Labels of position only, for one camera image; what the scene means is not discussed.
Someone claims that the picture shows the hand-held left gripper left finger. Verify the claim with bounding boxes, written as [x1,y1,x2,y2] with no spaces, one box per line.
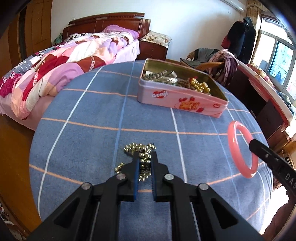
[28,153,140,241]

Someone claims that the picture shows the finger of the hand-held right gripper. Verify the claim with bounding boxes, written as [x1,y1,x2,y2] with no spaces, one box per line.
[249,138,284,170]

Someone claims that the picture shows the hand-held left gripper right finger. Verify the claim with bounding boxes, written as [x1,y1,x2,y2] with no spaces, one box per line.
[151,152,264,241]

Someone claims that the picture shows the small gold bead chain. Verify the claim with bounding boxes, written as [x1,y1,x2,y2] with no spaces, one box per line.
[114,142,156,183]

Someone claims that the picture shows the pink bangle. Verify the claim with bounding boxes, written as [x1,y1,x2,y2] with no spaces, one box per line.
[227,120,259,179]

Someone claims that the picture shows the pink tin box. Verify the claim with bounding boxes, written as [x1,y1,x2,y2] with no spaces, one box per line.
[137,58,229,118]

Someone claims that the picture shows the large gold bead bracelet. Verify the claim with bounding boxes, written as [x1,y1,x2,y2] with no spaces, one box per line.
[189,77,211,94]

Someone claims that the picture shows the silver bangle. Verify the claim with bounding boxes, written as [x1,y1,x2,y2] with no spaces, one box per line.
[162,71,178,86]

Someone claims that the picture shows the pearl bead necklace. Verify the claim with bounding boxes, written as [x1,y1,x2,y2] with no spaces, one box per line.
[142,70,168,82]

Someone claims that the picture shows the person's right forearm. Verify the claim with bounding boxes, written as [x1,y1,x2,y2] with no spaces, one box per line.
[264,202,296,241]

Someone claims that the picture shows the dark wooden desk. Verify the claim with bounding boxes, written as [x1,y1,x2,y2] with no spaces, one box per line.
[225,62,296,158]

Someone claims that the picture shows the blue checked tablecloth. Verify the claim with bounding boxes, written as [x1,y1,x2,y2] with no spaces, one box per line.
[29,60,274,241]

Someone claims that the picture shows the window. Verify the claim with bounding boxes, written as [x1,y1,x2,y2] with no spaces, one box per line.
[251,19,296,100]

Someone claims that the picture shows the purple garments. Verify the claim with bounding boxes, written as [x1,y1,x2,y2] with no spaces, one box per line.
[209,49,239,87]

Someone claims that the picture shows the wicker chair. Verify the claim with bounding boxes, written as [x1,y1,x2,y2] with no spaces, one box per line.
[186,51,226,73]

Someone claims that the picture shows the hanging dark coats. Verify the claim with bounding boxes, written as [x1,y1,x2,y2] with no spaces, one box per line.
[221,17,257,64]

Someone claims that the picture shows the grey garment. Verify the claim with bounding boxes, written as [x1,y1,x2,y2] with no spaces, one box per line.
[180,48,221,67]

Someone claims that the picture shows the pink bedsheet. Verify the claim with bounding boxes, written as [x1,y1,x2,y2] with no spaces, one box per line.
[0,39,141,130]

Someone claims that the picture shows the wooden nightstand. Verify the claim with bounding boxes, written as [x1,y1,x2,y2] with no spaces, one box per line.
[139,39,168,61]

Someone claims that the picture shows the pink patchwork quilt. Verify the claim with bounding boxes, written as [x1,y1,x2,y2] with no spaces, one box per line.
[0,32,139,120]

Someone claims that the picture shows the beige curtain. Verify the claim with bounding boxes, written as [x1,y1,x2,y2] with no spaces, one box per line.
[246,0,262,28]

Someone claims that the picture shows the floral cushion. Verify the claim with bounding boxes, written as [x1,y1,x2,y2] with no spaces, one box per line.
[140,31,173,49]

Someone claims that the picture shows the pink pillow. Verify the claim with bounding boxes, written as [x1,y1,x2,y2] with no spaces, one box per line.
[102,24,139,40]

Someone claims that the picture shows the white air conditioner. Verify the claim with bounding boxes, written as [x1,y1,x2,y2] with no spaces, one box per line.
[220,0,246,12]

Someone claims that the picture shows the black white patterned blanket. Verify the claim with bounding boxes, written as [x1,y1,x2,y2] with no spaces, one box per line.
[63,33,81,44]

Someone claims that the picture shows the wooden bed headboard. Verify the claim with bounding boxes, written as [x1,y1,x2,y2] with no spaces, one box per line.
[62,12,152,40]

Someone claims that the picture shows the wooden wardrobe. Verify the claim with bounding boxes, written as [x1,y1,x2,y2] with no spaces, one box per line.
[0,0,52,70]

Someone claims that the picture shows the brown bead bracelet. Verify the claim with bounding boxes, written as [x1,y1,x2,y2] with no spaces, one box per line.
[177,79,192,89]

